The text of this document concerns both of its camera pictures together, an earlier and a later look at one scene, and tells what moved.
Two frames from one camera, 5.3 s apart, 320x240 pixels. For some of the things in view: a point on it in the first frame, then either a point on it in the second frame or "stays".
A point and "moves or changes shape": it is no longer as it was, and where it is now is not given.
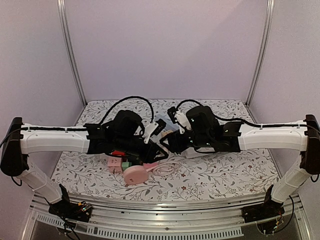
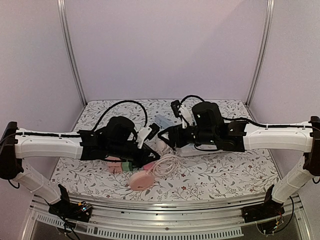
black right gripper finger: (168, 146) to (170, 142)
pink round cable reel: (134, 174) moves or changes shape
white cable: (164, 168) moves or changes shape
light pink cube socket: (115, 164) stays
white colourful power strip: (190, 152) stays
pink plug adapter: (146, 165) stays
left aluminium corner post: (63, 24) stays
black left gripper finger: (163, 151) to (151, 155)
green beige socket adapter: (126, 165) stays
